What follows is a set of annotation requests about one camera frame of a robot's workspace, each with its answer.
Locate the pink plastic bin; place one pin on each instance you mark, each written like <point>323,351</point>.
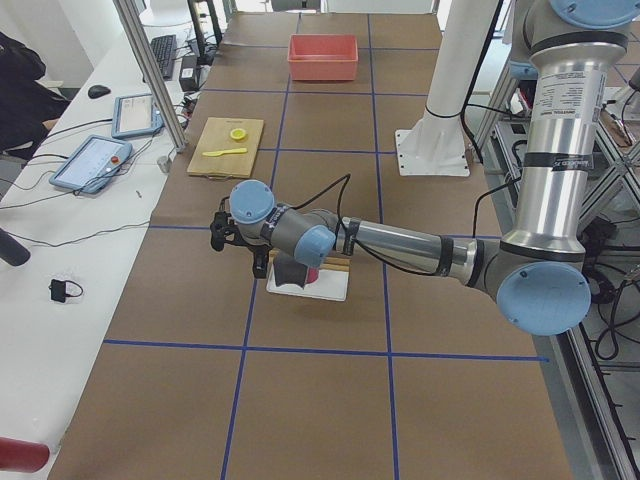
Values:
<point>323,57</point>

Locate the aluminium frame post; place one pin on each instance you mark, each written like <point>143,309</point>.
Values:
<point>140,46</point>

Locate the aluminium frame rack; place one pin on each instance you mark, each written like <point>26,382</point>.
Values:
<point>592,372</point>

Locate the grey and pink cloth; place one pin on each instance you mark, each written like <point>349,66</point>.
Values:
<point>287,271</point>

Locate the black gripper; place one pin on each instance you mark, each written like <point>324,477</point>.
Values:
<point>255,250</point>

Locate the small black clip device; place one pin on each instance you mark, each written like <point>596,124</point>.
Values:
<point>62,290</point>

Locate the black power adapter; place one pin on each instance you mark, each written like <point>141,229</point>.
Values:
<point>189,77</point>

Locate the near blue teach pendant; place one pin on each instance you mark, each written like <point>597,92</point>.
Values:
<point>92,165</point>

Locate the person in black clothes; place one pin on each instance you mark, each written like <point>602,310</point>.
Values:
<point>29,110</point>

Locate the yellow lemon slice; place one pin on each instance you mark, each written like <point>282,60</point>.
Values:
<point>238,134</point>

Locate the white rectangular tray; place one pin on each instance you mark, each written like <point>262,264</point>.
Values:
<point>331,284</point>

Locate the black foam microphone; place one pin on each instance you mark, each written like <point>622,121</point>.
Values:
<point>11,251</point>

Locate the black keyboard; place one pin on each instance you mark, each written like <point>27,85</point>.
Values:
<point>164,49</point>

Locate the black computer mouse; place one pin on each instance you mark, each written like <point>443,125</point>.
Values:
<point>98,91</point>

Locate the wooden cutting board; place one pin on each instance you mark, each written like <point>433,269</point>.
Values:
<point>215,136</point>

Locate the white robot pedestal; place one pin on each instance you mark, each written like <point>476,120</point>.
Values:
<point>435,145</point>

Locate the red cylinder handle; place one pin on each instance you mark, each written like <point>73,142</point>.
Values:
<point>22,456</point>

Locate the yellow plastic knife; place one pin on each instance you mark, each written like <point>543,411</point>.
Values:
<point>218,153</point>

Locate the far blue teach pendant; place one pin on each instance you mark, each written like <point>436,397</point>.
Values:
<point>135,116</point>

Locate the blue teach pendant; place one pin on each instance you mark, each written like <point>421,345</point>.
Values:
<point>135,116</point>
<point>92,165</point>

